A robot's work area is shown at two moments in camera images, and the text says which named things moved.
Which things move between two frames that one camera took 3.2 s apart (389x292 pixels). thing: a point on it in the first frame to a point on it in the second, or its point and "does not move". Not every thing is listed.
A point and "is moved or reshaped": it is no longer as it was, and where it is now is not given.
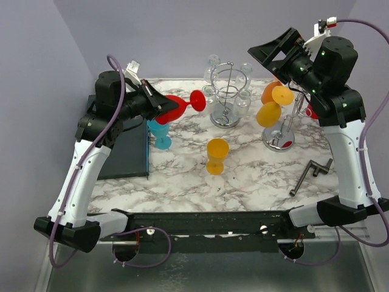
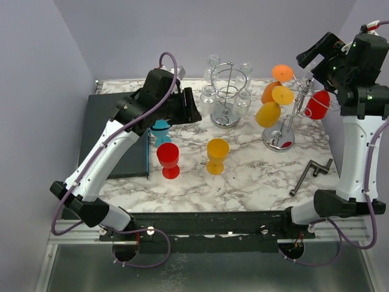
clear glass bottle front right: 242,103 does not move
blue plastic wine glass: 163,141 does not move
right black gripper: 287,41 to 330,46
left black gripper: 162,103 to 189,112
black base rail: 210,232 does not move
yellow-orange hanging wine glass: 269,114 does not move
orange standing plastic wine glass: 217,150 does not move
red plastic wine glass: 197,102 is moved or reshaped
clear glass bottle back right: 243,79 does not move
